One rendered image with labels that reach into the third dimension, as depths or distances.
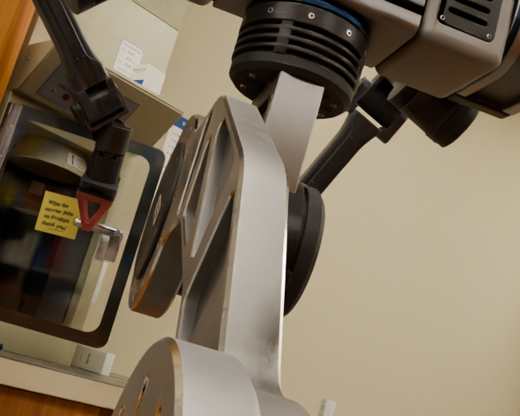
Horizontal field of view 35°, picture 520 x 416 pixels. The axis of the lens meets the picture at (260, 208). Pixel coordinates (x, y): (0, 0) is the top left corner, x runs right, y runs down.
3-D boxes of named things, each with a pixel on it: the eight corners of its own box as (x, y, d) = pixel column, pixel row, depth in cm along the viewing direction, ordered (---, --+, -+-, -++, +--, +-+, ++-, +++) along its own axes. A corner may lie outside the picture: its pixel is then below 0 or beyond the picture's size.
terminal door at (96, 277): (-60, 304, 148) (15, 102, 157) (105, 351, 153) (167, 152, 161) (-60, 304, 147) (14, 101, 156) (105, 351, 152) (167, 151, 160)
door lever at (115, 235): (72, 231, 154) (76, 218, 155) (120, 245, 156) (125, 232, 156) (71, 227, 149) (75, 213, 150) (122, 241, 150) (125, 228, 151)
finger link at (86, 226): (65, 228, 147) (79, 179, 145) (71, 217, 154) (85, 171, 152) (101, 239, 148) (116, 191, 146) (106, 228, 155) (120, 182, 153)
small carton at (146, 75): (125, 91, 171) (133, 64, 172) (141, 101, 174) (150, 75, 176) (140, 90, 167) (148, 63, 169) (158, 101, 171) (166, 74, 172)
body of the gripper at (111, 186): (77, 189, 144) (88, 149, 142) (84, 176, 153) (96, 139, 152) (113, 200, 145) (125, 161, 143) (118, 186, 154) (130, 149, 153)
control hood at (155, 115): (10, 90, 157) (27, 43, 159) (139, 155, 178) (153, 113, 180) (40, 85, 148) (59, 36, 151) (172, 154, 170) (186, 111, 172)
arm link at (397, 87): (397, 38, 150) (438, 74, 151) (347, 95, 153) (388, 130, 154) (430, 58, 107) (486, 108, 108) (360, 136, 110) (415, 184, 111)
